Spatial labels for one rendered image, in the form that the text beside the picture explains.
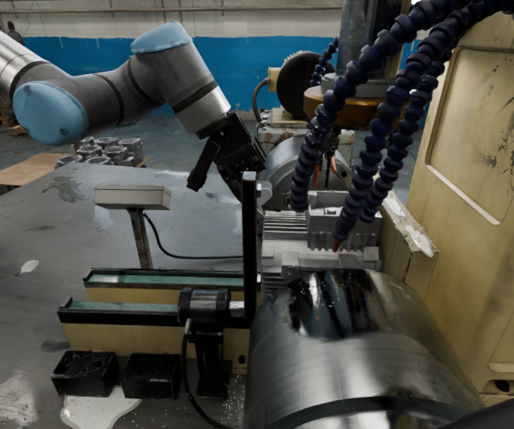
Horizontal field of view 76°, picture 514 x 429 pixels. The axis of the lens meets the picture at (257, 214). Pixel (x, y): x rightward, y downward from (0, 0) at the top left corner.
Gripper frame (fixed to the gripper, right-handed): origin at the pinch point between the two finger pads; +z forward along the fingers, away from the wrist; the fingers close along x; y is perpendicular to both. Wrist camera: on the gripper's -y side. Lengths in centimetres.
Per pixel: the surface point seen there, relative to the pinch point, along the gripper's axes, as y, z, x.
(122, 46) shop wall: -226, -144, 602
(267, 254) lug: 1.6, 2.0, -13.5
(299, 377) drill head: 7.4, -2.1, -41.0
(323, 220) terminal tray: 12.6, 1.6, -11.2
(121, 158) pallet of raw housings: -135, -9, 201
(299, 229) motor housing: 7.7, 2.6, -8.9
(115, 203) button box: -32.1, -14.2, 10.4
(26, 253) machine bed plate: -79, -12, 23
